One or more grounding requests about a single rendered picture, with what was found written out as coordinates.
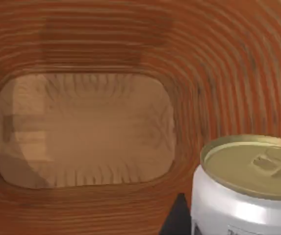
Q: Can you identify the brown woven basket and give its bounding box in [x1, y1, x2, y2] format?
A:
[0, 0, 281, 235]

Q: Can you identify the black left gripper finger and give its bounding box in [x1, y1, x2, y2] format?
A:
[159, 192, 192, 235]

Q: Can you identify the silver can with gold lid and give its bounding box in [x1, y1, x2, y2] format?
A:
[190, 134, 281, 235]

